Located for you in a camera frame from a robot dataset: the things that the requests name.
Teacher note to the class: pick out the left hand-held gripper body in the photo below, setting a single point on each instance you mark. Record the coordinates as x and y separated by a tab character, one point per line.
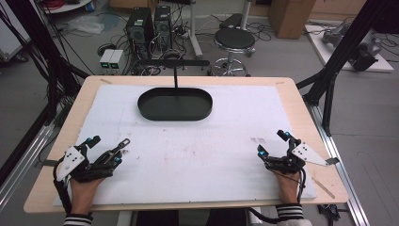
71	159

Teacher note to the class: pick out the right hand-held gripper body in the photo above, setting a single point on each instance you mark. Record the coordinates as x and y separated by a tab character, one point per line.
306	153

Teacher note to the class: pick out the metal clip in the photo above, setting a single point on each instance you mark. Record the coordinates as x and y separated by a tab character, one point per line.
123	145

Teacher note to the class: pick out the person's left hand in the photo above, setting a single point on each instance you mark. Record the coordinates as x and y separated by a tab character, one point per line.
84	194

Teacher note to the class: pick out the person's right hand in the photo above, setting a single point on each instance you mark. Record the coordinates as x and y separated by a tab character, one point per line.
287	187

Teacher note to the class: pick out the grey tape strip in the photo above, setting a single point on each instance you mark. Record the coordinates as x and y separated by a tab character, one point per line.
332	160
47	163

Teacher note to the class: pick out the light wooden strip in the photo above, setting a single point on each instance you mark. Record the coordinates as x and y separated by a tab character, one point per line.
323	187

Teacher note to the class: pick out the white foam mat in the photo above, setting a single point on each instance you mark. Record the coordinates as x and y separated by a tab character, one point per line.
194	150

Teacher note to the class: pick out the black stand with oval tray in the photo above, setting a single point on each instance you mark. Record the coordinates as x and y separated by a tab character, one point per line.
175	104

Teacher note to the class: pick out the white power supply unit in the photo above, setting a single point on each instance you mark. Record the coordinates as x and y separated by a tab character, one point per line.
116	60
106	59

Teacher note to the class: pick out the white board with robot parts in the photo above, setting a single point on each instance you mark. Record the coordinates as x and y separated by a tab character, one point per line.
348	50

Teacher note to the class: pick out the black round stool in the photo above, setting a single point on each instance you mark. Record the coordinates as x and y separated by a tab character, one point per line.
234	40

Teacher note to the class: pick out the clear plastic bag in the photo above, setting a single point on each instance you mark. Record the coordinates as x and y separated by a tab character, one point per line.
87	24

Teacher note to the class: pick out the cardboard box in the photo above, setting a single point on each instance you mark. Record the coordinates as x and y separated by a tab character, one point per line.
290	17

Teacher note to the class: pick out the black computer tower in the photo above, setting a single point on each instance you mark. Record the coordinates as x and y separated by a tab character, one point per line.
163	26
139	31

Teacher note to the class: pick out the white round table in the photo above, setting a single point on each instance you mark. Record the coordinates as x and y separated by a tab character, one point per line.
64	5

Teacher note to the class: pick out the white desk leg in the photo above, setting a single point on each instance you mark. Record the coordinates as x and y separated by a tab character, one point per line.
194	31

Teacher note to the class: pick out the aluminium rail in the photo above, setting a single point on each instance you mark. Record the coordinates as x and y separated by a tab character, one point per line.
22	163
340	166

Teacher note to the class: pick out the black metal frame post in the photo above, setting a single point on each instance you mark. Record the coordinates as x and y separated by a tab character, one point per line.
338	53
40	47

